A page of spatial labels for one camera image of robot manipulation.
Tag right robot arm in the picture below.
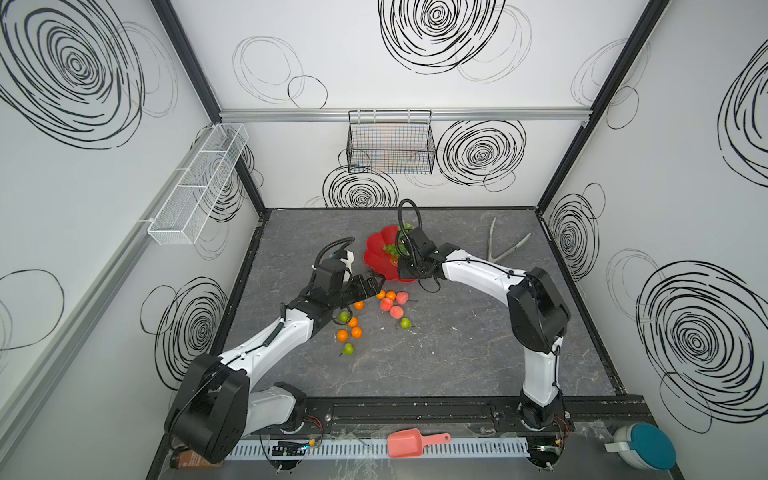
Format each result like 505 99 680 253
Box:
395 228 571 431

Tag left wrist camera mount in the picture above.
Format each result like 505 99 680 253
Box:
337 250 355 282

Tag metal tongs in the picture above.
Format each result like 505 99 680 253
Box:
486 217 532 263

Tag black wire basket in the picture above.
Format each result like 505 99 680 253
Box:
345 109 437 175

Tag pink plastic scoop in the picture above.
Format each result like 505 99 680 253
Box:
387 428 452 459

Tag green grape bunch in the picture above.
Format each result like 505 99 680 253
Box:
381 223 413 257

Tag white slotted cable duct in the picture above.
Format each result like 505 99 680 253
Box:
226 437 530 461

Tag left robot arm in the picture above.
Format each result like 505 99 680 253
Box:
164 258 385 463

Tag teal and white container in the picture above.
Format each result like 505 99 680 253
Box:
604 423 677 471

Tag red flower-shaped bowl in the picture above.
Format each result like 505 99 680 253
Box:
363 229 413 283

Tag white mesh wall shelf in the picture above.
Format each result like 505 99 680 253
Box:
147 123 249 246

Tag black corrugated cable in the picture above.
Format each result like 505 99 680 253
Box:
397 198 424 253

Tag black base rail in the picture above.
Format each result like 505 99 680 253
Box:
305 395 655 435

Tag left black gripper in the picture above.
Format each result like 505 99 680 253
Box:
328 269 384 311

